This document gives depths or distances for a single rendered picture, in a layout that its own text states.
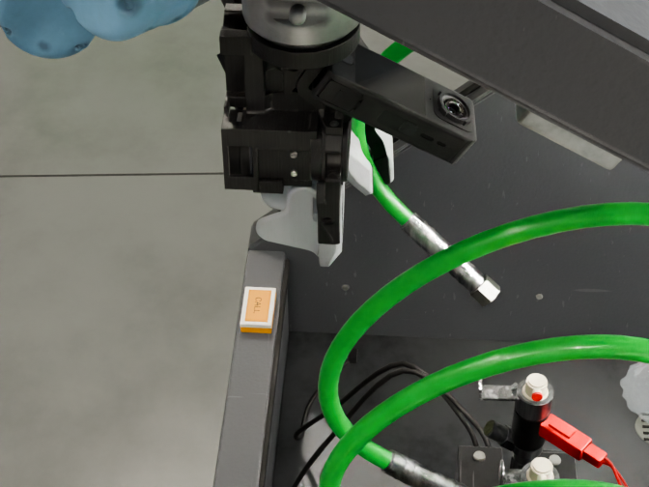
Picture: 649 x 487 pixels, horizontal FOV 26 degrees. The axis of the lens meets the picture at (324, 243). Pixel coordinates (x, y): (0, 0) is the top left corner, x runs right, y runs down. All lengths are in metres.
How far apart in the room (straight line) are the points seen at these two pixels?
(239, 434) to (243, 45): 0.49
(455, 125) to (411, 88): 0.04
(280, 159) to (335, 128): 0.05
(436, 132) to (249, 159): 0.12
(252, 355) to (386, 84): 0.49
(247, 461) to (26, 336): 1.47
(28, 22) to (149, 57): 2.26
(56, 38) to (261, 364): 0.42
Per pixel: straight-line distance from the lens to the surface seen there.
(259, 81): 0.89
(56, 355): 2.64
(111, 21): 0.74
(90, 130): 3.10
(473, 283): 1.14
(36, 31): 1.04
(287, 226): 0.97
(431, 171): 1.35
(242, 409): 1.29
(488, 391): 1.10
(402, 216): 1.13
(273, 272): 1.40
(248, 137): 0.90
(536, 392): 1.08
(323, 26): 0.85
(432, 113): 0.91
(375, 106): 0.89
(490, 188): 1.36
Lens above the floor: 1.94
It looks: 44 degrees down
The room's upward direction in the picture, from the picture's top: straight up
